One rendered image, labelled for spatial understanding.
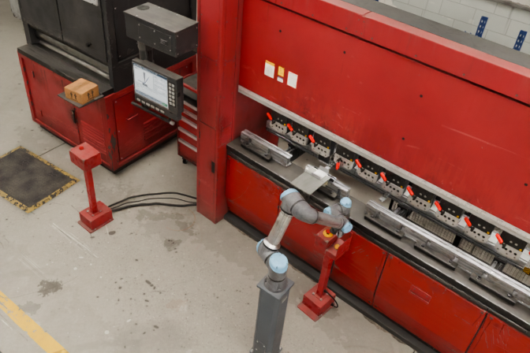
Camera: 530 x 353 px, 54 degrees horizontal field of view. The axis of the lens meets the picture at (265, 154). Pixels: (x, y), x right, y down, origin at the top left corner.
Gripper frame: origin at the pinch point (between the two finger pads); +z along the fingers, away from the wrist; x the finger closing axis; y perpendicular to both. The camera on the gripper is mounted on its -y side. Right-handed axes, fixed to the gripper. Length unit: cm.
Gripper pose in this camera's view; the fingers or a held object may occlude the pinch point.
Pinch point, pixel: (337, 236)
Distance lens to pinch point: 377.2
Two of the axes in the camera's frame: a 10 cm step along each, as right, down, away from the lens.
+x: -7.1, -4.8, 5.2
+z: -0.2, 7.5, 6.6
